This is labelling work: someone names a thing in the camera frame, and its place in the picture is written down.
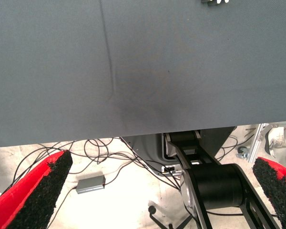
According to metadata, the grey robot base cover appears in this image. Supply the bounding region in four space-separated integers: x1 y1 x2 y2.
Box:
121 133 184 178

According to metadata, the grey caster wheel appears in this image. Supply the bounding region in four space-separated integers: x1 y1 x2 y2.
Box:
237 146 250 159

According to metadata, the aluminium profile frame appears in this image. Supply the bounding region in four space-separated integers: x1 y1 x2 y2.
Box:
247 123 277 163

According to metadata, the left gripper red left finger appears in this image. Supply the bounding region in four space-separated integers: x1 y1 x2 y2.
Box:
0 150 73 229

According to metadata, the black stand with knob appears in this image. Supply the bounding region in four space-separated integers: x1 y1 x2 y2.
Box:
148 205 196 229

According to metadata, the steel spur gear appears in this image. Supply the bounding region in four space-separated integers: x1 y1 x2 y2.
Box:
201 0 230 5

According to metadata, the white printed bag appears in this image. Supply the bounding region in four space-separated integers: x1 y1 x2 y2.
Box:
264 125 286 157

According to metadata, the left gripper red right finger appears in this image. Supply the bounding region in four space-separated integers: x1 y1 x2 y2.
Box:
252 156 286 229

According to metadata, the small grey metal box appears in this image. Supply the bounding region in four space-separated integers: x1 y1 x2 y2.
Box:
76 175 106 195

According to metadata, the dark grey table cloth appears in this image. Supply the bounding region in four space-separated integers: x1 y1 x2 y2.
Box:
0 0 286 148

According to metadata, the black floor cable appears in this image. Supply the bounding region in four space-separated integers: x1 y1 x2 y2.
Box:
10 137 182 191
46 186 79 229

